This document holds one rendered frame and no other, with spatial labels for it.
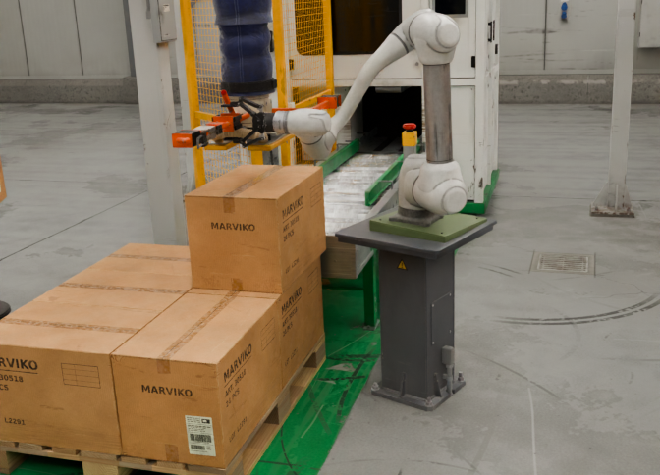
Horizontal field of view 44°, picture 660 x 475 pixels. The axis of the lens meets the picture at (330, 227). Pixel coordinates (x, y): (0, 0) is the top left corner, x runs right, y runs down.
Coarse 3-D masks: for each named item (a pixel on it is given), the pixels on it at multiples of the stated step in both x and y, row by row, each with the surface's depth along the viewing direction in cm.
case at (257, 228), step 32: (192, 192) 334; (224, 192) 331; (256, 192) 329; (288, 192) 331; (320, 192) 372; (192, 224) 333; (224, 224) 328; (256, 224) 324; (288, 224) 332; (320, 224) 374; (192, 256) 337; (224, 256) 333; (256, 256) 328; (288, 256) 334; (224, 288) 337; (256, 288) 332; (288, 288) 336
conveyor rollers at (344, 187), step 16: (352, 160) 583; (368, 160) 579; (384, 160) 576; (336, 176) 533; (352, 176) 530; (368, 176) 528; (336, 192) 488; (352, 192) 493; (384, 192) 488; (336, 208) 460; (352, 208) 457; (368, 208) 455; (336, 224) 425; (352, 224) 423
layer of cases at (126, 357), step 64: (128, 256) 387; (0, 320) 316; (64, 320) 313; (128, 320) 310; (192, 320) 308; (256, 320) 305; (320, 320) 385; (0, 384) 299; (64, 384) 291; (128, 384) 283; (192, 384) 276; (256, 384) 308; (64, 448) 300; (128, 448) 291; (192, 448) 283
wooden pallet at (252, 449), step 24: (312, 360) 381; (288, 384) 342; (288, 408) 344; (264, 432) 328; (0, 456) 309; (24, 456) 319; (48, 456) 303; (72, 456) 299; (96, 456) 296; (120, 456) 297; (240, 456) 294
